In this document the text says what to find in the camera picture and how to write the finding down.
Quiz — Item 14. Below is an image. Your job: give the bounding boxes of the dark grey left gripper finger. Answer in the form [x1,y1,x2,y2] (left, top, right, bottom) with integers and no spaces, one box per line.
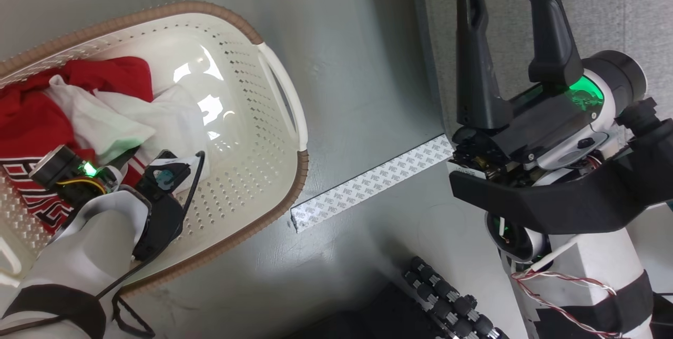
[103,146,141,172]

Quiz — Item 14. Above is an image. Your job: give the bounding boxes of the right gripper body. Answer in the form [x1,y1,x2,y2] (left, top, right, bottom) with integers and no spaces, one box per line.
[452,50,648,182]

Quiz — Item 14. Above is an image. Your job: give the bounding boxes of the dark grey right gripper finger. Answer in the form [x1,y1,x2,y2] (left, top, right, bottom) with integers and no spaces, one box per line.
[521,0,584,87]
[455,0,514,130]

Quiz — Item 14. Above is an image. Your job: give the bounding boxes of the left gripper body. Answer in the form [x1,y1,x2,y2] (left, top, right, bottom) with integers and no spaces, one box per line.
[29,145,126,206]

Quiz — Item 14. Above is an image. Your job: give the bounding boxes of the red and white garment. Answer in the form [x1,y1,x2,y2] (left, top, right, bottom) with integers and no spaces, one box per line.
[0,56,155,234]

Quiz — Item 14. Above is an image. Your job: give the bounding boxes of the white cloth garment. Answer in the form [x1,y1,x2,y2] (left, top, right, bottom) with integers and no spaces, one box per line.
[45,74,212,182]

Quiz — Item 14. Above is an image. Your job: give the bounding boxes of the grey fabric sofa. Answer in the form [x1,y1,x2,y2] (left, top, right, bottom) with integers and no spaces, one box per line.
[407,0,673,145]

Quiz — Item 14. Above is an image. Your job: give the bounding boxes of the cream perforated laundry basket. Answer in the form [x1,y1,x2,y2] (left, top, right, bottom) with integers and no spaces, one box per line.
[0,1,310,297]

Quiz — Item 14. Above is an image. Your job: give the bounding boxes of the white printed tape strip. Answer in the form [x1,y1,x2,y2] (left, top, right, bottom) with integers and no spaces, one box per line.
[291,134,456,233]

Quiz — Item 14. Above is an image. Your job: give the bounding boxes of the black roller omni wheel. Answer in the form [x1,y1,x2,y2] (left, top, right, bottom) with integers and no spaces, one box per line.
[402,256,509,339]

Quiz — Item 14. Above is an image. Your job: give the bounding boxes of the thin black cable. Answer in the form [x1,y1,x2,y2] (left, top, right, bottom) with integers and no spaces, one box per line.
[94,151,207,338]

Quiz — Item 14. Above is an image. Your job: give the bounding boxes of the red and white wires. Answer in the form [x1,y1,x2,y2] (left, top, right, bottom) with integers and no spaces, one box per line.
[511,270,634,339]

